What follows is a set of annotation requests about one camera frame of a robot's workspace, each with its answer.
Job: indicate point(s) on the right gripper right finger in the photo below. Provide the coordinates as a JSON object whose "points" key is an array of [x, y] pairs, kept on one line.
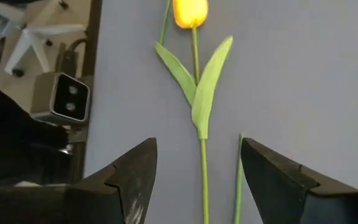
{"points": [[284, 193]]}

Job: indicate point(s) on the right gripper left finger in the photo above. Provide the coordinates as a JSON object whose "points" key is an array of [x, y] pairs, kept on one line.
{"points": [[132, 180]]}

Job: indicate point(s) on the dark red artificial tulip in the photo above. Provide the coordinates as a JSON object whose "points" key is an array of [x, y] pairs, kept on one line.
{"points": [[165, 18], [238, 186]]}

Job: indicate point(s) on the yellow artificial tulip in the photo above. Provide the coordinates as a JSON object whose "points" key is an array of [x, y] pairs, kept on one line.
{"points": [[190, 12]]}

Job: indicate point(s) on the grey table mat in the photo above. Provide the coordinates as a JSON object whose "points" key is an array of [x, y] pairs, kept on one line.
{"points": [[291, 77]]}

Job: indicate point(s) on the white chair base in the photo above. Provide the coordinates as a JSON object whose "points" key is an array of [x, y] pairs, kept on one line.
{"points": [[30, 37]]}

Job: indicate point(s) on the grey table-level camera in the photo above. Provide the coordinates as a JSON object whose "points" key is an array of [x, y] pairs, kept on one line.
{"points": [[70, 98]]}

